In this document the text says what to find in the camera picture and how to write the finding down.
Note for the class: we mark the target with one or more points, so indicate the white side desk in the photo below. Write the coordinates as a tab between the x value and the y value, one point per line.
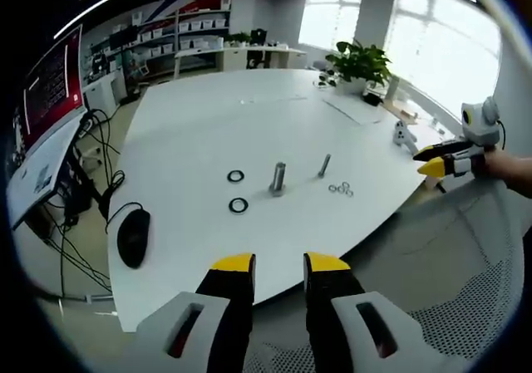
41	169

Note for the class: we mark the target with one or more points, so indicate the black computer mouse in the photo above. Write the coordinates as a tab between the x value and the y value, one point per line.
133	240

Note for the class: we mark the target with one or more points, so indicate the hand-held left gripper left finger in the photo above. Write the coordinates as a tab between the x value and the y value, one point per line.
232	290

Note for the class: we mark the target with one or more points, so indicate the small black parts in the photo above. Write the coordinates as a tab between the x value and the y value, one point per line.
326	79

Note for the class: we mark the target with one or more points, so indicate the potted green plant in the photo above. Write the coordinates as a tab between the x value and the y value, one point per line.
365	63

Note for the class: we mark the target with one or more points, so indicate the white game controller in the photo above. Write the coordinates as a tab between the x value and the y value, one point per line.
401	134

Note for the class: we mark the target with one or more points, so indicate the thick metal threaded stud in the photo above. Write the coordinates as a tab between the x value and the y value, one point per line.
278	178

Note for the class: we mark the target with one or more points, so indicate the thin metal threaded stud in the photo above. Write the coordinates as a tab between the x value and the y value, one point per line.
324	165

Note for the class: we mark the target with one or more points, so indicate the person's right hand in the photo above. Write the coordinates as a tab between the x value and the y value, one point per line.
496	166

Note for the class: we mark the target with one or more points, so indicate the ceiling light strip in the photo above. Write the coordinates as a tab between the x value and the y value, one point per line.
166	0

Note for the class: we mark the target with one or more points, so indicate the white mesh office chair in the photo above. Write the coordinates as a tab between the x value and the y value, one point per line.
457	265

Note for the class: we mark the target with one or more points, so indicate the white counter desk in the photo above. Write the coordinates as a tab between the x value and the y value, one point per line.
249	55

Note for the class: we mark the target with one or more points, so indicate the computer monitor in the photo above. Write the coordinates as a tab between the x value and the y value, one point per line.
50	82

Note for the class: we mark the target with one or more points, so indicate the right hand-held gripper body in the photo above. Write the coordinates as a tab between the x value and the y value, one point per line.
482	128

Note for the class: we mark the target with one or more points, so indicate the wooden stand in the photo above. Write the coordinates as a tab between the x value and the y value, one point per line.
395	94

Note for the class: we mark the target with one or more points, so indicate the black washer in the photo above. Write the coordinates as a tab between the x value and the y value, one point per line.
229	176
231	206

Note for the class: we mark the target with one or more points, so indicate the small black box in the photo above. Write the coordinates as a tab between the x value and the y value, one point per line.
372	99

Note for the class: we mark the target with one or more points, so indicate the shelving unit with white bins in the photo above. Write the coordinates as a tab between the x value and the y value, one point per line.
178	28

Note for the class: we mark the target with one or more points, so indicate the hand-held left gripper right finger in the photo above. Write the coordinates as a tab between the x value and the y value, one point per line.
328	290

